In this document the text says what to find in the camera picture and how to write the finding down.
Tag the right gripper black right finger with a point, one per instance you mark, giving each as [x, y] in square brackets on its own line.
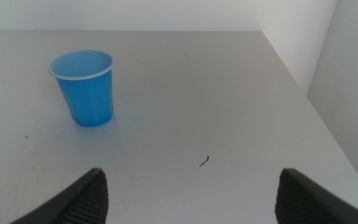
[303, 202]

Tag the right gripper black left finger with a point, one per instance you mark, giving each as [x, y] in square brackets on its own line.
[85, 202]

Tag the blue plastic cup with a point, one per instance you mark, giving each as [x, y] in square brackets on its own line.
[87, 99]

